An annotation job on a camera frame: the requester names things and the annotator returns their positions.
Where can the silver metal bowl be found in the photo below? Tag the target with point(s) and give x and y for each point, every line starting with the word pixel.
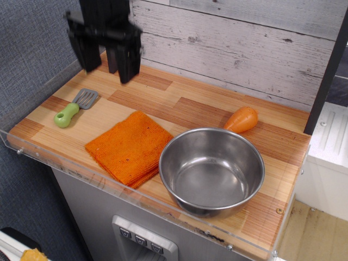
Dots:
pixel 211 171

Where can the black vertical post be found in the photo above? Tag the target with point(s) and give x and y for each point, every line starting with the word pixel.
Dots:
pixel 332 66
pixel 112 59

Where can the silver dispenser button panel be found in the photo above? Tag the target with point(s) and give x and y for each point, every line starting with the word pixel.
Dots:
pixel 137 243

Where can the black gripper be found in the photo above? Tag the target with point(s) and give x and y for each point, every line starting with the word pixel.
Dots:
pixel 105 23

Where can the grey toy fridge cabinet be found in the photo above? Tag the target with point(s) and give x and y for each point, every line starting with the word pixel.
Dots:
pixel 93 210

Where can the orange toy carrot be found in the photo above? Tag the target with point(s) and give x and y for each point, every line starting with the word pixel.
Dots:
pixel 242 120

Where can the black left vertical post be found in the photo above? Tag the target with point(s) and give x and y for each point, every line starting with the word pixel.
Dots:
pixel 112 59

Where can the white side cabinet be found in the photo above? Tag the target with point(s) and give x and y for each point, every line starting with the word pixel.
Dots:
pixel 322 182

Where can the green handled grey spatula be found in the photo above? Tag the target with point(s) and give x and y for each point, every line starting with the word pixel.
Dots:
pixel 84 99

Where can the black right vertical post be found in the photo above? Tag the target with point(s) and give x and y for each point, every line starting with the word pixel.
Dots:
pixel 332 66

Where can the orange cloth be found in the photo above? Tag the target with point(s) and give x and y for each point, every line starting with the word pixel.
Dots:
pixel 130 151

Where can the yellow object bottom left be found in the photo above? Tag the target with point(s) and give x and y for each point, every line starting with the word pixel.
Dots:
pixel 33 255

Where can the clear acrylic table guard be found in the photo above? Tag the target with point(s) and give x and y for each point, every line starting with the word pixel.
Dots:
pixel 41 73

